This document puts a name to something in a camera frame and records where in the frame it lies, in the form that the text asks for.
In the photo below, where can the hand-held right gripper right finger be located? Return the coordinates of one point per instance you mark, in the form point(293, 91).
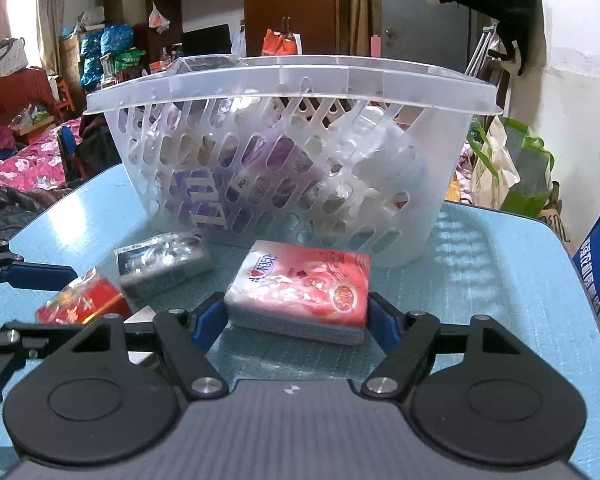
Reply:
point(385, 322)

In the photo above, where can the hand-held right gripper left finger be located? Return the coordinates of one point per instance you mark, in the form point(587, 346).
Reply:
point(207, 322)

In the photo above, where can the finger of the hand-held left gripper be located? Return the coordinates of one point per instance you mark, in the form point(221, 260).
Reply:
point(45, 336)
point(40, 276)

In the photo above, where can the red box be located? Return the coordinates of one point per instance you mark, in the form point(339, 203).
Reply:
point(80, 300)

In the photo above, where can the grey blue box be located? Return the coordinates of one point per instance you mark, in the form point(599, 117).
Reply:
point(165, 265)

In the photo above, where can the red tissue pack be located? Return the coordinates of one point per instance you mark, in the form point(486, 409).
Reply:
point(300, 285)

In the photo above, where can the purple white box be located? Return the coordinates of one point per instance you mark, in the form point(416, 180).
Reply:
point(200, 200)

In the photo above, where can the white roll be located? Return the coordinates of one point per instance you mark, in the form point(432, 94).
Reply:
point(390, 150)

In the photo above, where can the white plastic basket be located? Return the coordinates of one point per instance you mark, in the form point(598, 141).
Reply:
point(330, 80)

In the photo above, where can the dark jacket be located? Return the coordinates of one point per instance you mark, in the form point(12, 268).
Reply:
point(15, 212)

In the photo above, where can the blue plastic object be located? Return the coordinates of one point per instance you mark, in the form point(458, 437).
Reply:
point(69, 145)

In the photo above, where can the maroon cloth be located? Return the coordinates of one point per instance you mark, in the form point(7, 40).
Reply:
point(97, 145)

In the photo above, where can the yellow cloth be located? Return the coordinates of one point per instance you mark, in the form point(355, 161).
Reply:
point(457, 192)

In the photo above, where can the red cloth-covered cabinet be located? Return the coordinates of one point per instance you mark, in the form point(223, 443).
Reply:
point(15, 97)

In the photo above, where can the red plastic stool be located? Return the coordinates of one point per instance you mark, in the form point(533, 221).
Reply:
point(65, 97)

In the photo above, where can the brown paper bag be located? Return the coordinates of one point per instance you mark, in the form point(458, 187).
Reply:
point(557, 220)

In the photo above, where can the green and white bag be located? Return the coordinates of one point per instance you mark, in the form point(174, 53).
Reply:
point(525, 170)

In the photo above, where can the white patterned gift bag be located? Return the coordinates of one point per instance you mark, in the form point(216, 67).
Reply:
point(10, 57)

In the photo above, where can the cardboard box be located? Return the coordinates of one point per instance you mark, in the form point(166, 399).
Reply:
point(71, 57)

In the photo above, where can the blue patterned bag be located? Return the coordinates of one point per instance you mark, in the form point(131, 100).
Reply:
point(91, 60)
point(116, 39)

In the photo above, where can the window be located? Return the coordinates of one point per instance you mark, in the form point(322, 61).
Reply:
point(25, 20)

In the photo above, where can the black monitor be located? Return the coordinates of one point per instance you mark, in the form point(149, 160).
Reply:
point(205, 40)

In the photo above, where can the red white plastic bag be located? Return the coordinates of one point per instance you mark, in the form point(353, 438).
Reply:
point(157, 19)

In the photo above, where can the orange bag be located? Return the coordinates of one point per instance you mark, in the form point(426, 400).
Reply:
point(280, 44)

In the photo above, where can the metal crutches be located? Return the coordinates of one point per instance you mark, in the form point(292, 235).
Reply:
point(480, 50)

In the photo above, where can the grey door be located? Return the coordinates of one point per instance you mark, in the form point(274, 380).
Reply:
point(420, 10)

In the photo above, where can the wooden poles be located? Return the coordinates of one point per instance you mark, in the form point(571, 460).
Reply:
point(355, 5)

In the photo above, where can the brown wooden wardrobe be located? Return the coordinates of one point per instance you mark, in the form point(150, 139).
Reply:
point(280, 0)

